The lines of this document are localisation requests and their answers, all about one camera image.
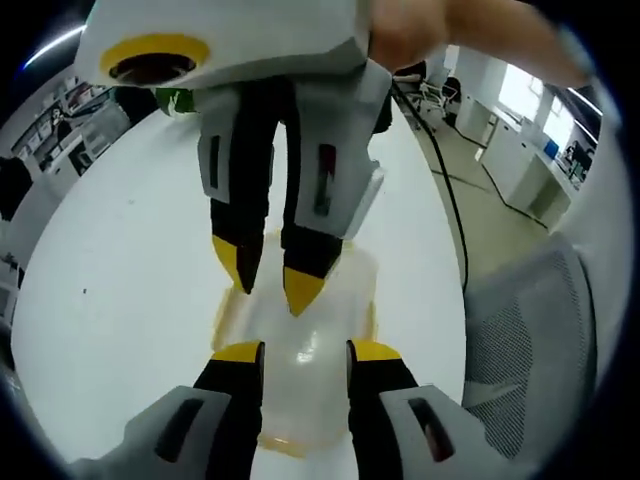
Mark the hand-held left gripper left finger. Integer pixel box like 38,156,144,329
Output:
99,339,266,480

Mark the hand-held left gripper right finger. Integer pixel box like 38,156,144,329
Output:
344,338,506,480

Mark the clear box with yellow buckles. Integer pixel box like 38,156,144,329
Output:
210,227,382,460

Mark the person's right hand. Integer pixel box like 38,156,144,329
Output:
369,0,454,76

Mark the potted green plant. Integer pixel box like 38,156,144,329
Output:
153,86,197,118

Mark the white office chair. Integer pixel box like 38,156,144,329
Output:
417,73,464,124

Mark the grey mesh office chair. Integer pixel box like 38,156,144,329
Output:
462,234,601,454

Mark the white office desk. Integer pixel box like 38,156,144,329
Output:
456,92,576,222

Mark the white storage shelving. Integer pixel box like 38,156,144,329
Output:
9,74,127,177

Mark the long ceiling strip light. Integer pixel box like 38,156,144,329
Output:
23,26,85,70

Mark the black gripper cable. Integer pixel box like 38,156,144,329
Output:
391,81,472,292

